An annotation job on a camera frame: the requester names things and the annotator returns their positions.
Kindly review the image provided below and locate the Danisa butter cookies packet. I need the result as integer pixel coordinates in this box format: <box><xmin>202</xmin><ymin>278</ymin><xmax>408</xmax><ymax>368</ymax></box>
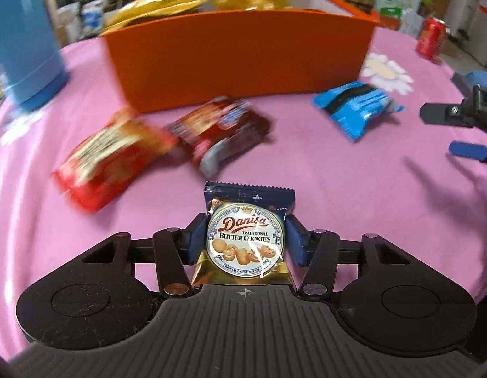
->
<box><xmin>192</xmin><ymin>181</ymin><xmax>295</xmax><ymax>289</ymax></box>

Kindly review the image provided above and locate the blue striped snack packet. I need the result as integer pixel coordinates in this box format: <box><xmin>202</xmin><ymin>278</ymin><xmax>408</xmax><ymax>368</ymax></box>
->
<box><xmin>313</xmin><ymin>81</ymin><xmax>405</xmax><ymax>142</ymax></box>

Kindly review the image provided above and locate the red white label snack bag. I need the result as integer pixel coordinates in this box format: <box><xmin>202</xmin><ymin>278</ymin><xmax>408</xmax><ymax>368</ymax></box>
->
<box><xmin>53</xmin><ymin>107</ymin><xmax>178</xmax><ymax>213</ymax></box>

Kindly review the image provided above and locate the dark brown chocolate snack bag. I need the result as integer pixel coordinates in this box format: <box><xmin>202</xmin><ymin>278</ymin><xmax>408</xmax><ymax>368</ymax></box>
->
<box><xmin>167</xmin><ymin>96</ymin><xmax>272</xmax><ymax>178</ymax></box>

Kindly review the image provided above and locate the yellow snack bag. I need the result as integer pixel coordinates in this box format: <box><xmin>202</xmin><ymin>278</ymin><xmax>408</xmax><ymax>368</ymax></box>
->
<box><xmin>103</xmin><ymin>0</ymin><xmax>207</xmax><ymax>34</ymax></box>

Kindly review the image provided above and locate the pink floral tablecloth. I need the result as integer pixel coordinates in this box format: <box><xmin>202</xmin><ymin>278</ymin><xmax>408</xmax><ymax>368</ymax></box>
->
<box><xmin>0</xmin><ymin>28</ymin><xmax>487</xmax><ymax>358</ymax></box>

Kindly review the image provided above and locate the red soda can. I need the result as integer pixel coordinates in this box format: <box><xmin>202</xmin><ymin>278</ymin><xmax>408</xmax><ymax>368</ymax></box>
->
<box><xmin>416</xmin><ymin>16</ymin><xmax>450</xmax><ymax>62</ymax></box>

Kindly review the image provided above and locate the orange storage box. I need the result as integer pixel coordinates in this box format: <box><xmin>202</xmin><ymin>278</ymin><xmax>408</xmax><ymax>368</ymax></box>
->
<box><xmin>103</xmin><ymin>0</ymin><xmax>379</xmax><ymax>113</ymax></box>

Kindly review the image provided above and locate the blue thermos jug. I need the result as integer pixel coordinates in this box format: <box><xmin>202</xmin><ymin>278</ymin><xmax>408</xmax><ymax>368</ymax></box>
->
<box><xmin>0</xmin><ymin>0</ymin><xmax>68</xmax><ymax>112</ymax></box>

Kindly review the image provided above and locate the white small cabinet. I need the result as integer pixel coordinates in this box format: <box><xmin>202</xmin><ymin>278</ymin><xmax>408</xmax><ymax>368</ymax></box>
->
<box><xmin>45</xmin><ymin>0</ymin><xmax>108</xmax><ymax>45</ymax></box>

